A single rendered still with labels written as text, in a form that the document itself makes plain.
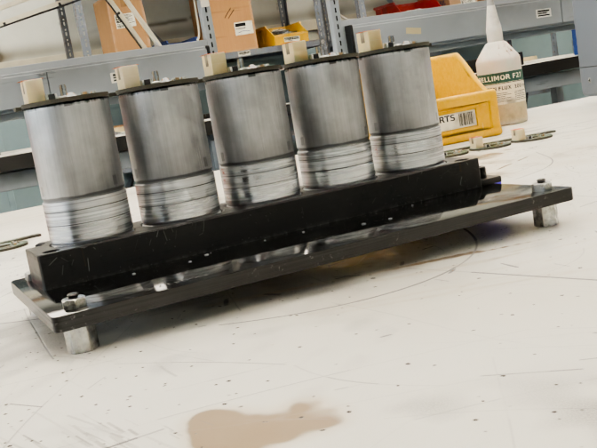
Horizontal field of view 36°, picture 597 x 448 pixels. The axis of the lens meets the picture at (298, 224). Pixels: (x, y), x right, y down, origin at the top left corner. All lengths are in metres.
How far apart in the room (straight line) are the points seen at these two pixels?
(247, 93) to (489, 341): 0.13
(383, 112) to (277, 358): 0.13
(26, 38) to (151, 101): 4.43
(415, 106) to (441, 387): 0.16
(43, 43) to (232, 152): 4.43
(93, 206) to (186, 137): 0.03
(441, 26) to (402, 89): 2.68
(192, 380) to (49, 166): 0.10
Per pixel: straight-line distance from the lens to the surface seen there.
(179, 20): 4.87
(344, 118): 0.29
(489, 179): 0.32
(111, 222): 0.27
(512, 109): 0.71
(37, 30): 4.71
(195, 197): 0.27
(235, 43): 4.50
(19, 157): 2.55
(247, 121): 0.28
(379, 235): 0.25
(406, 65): 0.30
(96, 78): 2.56
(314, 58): 0.29
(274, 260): 0.24
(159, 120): 0.27
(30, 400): 0.20
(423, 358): 0.18
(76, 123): 0.26
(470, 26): 3.04
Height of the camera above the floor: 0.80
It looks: 9 degrees down
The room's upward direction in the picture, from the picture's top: 10 degrees counter-clockwise
